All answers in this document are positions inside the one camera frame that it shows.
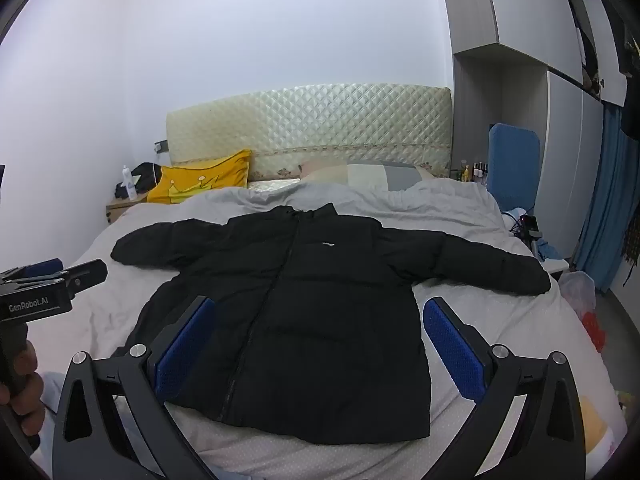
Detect yellow pillow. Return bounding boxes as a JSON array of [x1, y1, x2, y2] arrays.
[[146, 149, 253, 205]]

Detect bed with grey sheet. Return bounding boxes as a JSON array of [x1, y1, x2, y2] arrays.
[[30, 179, 629, 480]]

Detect hanging dark clothes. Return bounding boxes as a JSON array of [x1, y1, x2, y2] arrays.
[[617, 34, 640, 111]]

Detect red packet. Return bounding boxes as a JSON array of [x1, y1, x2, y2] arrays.
[[582, 312, 607, 354]]

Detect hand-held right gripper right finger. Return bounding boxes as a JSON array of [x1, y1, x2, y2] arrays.
[[423, 297, 587, 480]]

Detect grey and pink patchwork pillow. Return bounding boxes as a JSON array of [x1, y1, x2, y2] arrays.
[[298, 160, 434, 192]]

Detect black camera on tripod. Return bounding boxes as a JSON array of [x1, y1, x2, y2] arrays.
[[517, 214, 545, 262]]

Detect white and grey wardrobe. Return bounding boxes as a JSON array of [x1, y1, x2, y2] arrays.
[[437, 0, 640, 262]]

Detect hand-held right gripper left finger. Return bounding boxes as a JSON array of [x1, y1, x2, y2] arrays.
[[54, 295, 221, 480]]

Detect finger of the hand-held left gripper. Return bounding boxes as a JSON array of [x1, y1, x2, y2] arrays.
[[61, 259, 109, 302], [21, 258, 64, 282]]

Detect row of small bottles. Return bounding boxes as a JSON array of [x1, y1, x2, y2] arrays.
[[452, 160, 489, 184]]

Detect white plastic bag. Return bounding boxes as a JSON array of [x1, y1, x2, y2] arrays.
[[559, 270, 609, 357]]

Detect person's left hand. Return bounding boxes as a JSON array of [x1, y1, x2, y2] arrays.
[[0, 340, 47, 429]]

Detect person's light blue clothing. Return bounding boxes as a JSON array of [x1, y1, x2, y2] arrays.
[[40, 370, 67, 413]]

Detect black bag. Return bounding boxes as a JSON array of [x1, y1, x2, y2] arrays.
[[114, 162, 166, 200]]

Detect blue towel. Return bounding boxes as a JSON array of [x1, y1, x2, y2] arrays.
[[487, 122, 541, 217]]

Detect black puffer jacket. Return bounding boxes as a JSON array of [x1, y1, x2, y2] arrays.
[[110, 203, 552, 445]]

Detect cream quilted headboard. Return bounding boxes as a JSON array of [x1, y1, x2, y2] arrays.
[[165, 85, 454, 184]]

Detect blue curtain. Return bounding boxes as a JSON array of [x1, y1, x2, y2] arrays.
[[572, 102, 640, 294]]

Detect wooden nightstand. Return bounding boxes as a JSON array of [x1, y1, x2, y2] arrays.
[[104, 195, 151, 226]]

